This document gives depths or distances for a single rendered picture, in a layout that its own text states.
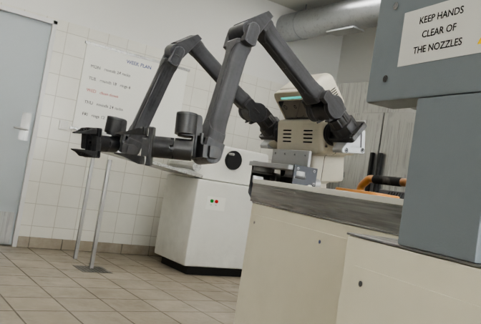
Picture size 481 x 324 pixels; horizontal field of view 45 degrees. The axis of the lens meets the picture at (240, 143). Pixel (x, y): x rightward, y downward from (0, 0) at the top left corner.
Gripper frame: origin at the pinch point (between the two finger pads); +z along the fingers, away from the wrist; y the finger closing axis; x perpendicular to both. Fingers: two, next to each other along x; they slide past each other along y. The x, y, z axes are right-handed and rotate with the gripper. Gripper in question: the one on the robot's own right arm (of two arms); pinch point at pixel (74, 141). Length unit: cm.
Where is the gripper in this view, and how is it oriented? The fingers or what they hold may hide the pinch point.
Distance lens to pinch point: 195.9
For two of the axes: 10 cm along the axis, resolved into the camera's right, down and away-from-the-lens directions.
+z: -4.6, -0.6, -8.8
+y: -0.7, 10.0, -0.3
